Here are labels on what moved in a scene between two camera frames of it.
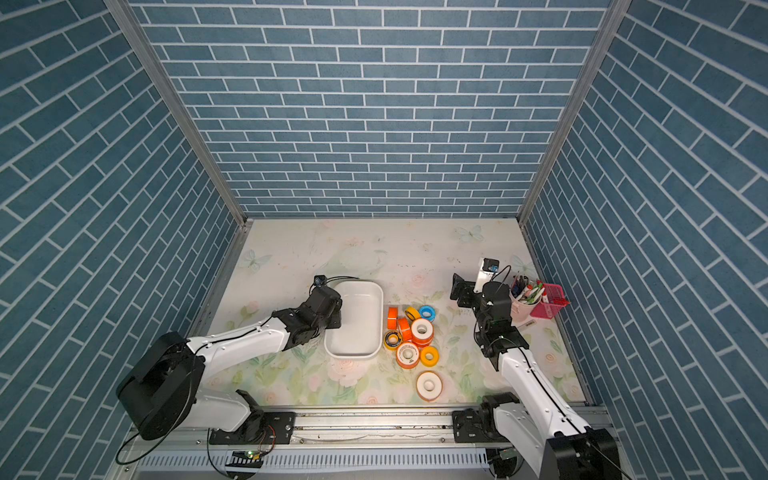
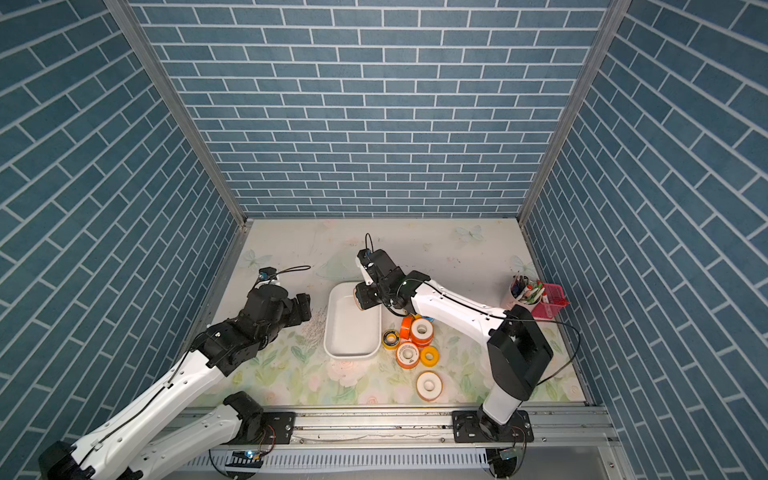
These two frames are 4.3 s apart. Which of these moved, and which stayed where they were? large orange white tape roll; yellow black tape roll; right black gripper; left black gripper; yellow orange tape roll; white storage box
Moved: left black gripper; right black gripper
Stayed: large orange white tape roll; white storage box; yellow black tape roll; yellow orange tape roll
